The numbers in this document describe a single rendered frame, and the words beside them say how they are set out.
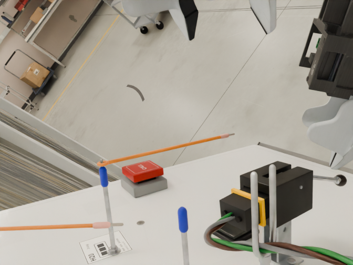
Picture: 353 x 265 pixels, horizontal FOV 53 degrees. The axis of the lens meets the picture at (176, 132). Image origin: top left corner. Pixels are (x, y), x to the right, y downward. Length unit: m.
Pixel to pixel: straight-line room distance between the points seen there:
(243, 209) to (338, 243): 0.15
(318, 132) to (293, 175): 0.07
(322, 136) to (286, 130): 1.59
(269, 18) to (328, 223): 0.28
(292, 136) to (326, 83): 1.59
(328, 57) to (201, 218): 0.24
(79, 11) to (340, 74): 8.27
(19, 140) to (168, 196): 0.56
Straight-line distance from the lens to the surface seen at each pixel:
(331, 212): 0.48
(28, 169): 1.01
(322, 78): 0.36
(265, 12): 0.24
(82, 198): 0.56
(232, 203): 0.31
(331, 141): 0.40
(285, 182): 0.33
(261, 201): 0.31
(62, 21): 8.48
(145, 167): 0.54
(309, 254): 0.21
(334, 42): 0.34
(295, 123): 1.98
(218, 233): 0.41
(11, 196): 1.05
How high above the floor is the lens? 1.36
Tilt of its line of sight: 30 degrees down
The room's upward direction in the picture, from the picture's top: 54 degrees counter-clockwise
